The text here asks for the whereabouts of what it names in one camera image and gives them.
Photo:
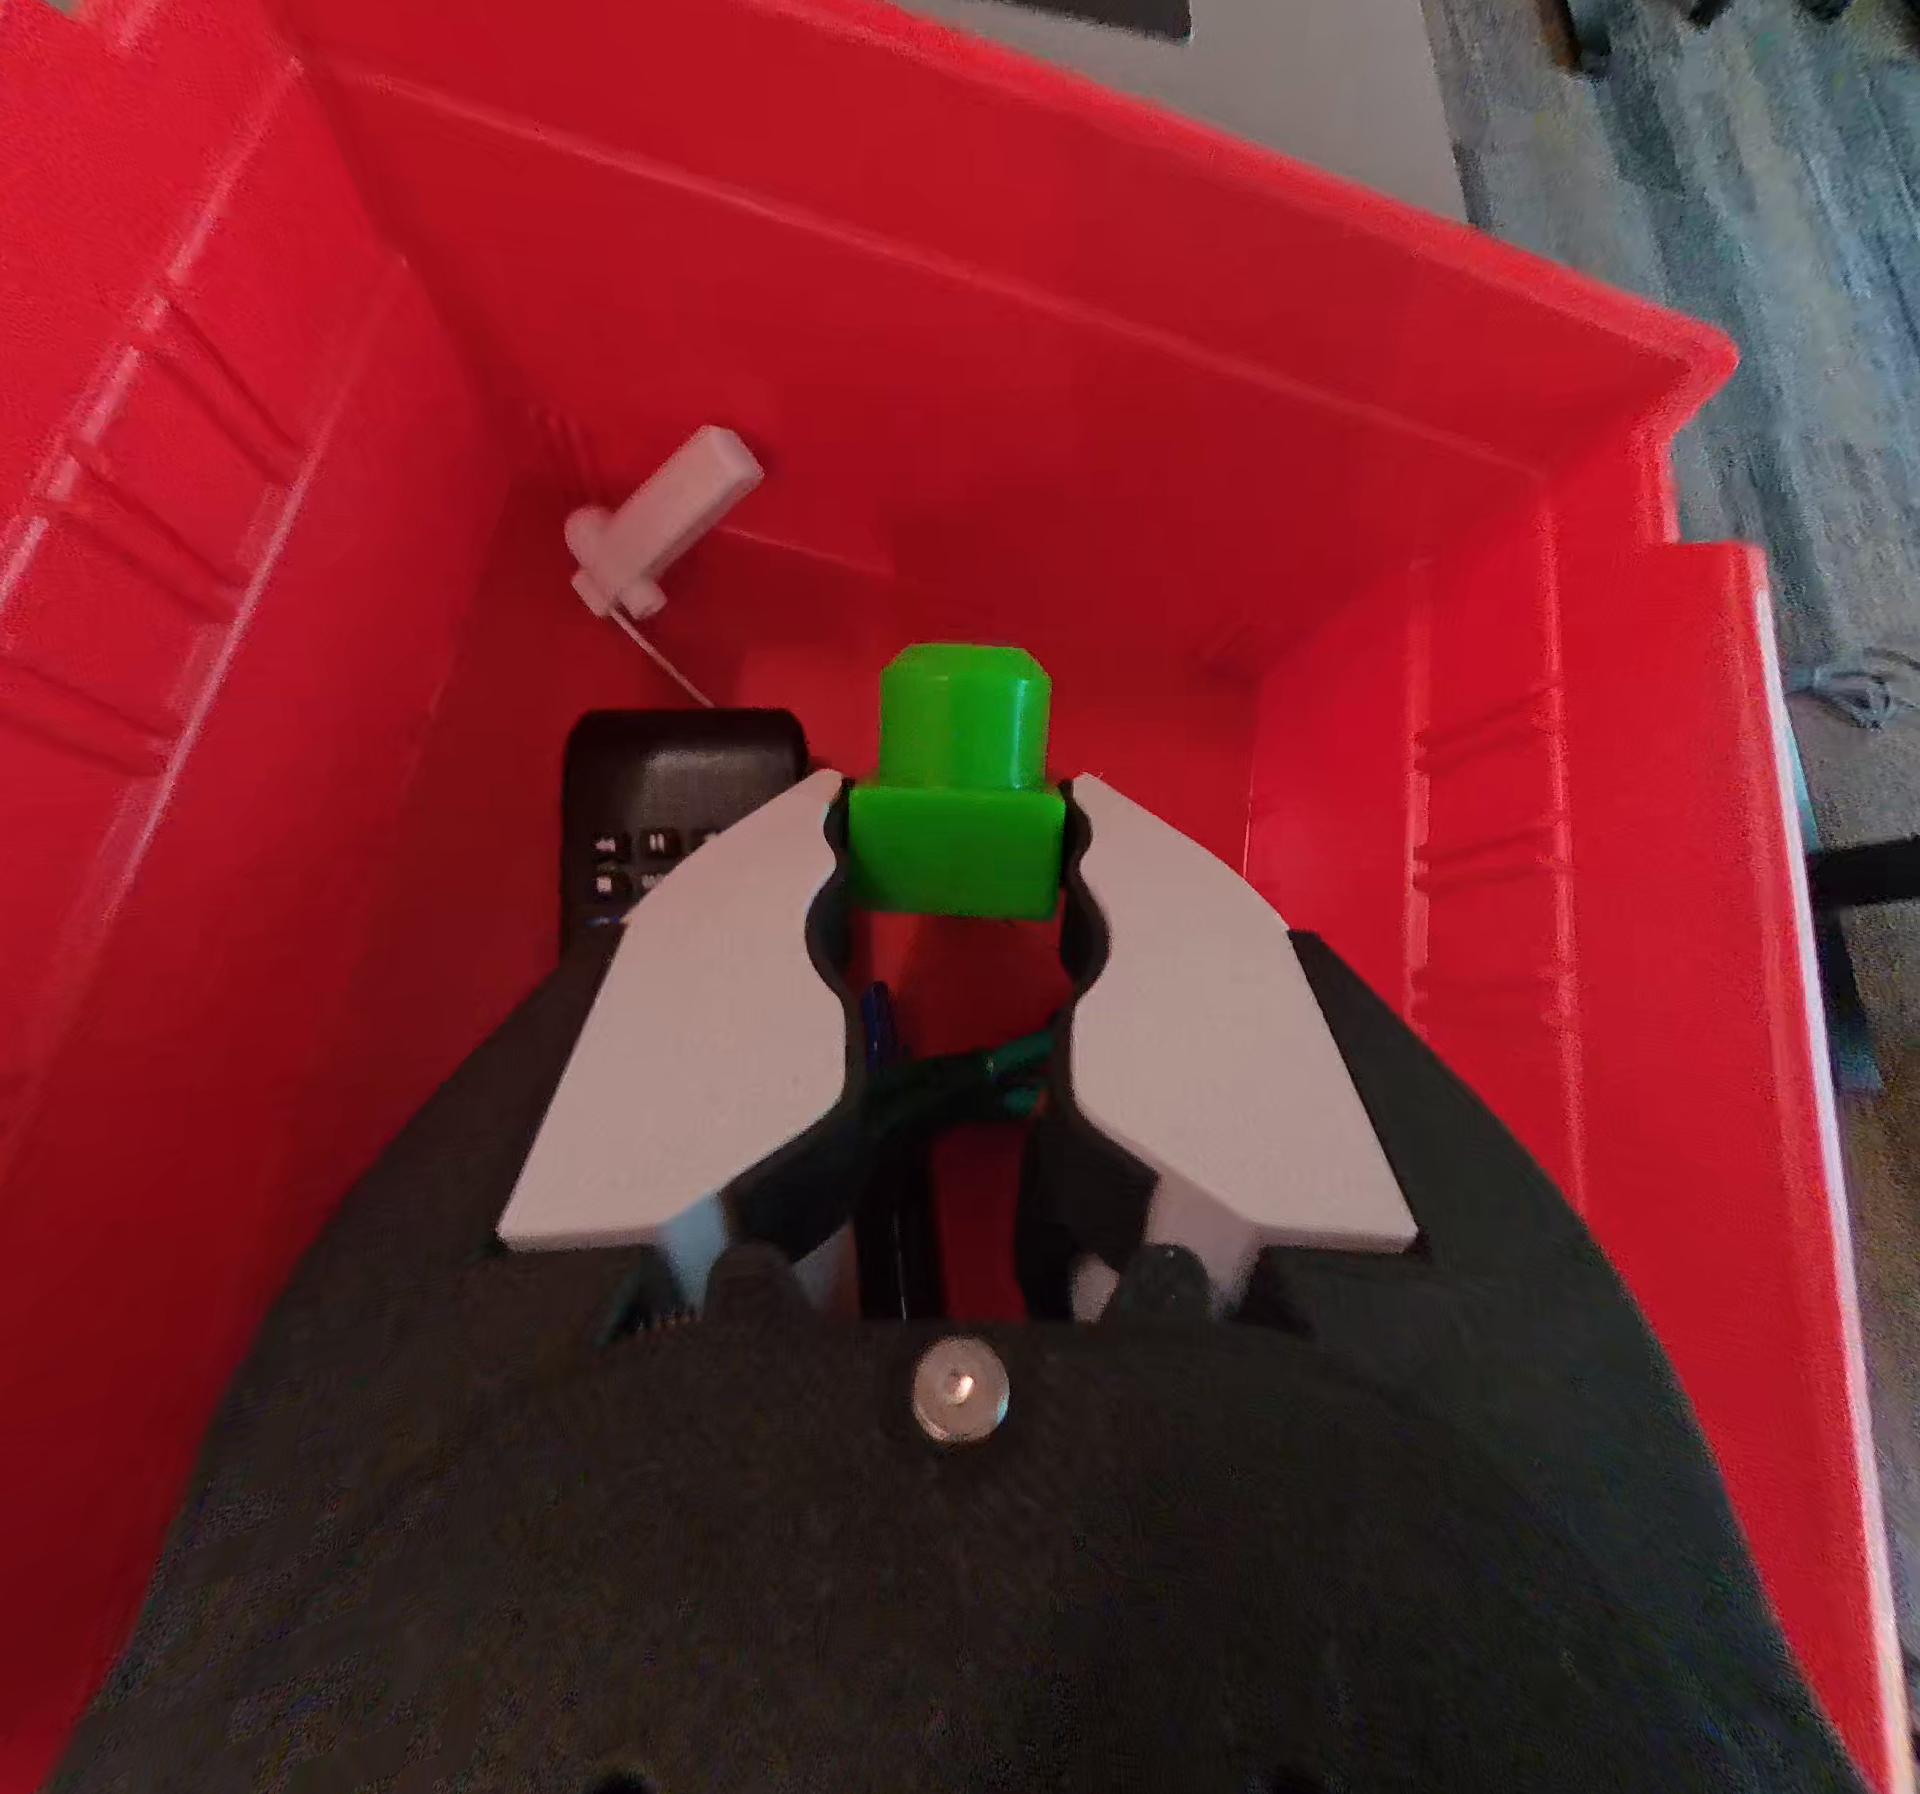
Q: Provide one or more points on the pale grey plastic part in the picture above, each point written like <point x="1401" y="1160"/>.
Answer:
<point x="674" y="497"/>

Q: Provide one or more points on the blue pen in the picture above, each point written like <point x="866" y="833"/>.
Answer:
<point x="884" y="1023"/>

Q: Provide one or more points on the black remote control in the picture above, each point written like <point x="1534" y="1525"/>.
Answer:
<point x="659" y="774"/>

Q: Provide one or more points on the red plastic bin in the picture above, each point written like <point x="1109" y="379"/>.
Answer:
<point x="1051" y="400"/>

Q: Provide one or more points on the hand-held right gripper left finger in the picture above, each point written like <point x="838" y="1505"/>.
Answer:
<point x="705" y="1015"/>

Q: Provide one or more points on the green plastic peg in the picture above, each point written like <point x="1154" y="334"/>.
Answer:
<point x="951" y="841"/>

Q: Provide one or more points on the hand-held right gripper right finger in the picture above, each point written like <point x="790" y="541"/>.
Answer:
<point x="1230" y="1043"/>

